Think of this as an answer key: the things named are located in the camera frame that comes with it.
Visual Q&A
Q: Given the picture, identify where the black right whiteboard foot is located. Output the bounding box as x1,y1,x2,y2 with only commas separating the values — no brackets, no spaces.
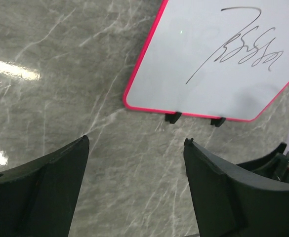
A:
210,118,226,127

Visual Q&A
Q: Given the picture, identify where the black whiteboard foot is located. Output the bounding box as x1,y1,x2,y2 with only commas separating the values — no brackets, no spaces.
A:
210,118,226,127
165,112,182,124

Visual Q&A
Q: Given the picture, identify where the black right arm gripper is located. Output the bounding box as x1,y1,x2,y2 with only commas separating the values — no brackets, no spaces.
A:
183,139,289,237

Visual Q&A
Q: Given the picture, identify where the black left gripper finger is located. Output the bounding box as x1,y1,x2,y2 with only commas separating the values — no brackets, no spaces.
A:
0,135,89,237

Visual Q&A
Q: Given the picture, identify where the pink framed whiteboard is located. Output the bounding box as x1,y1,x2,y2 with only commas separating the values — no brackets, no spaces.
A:
123,0,289,121

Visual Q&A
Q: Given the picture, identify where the black left whiteboard foot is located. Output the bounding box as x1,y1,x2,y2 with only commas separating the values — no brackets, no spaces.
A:
165,112,182,124

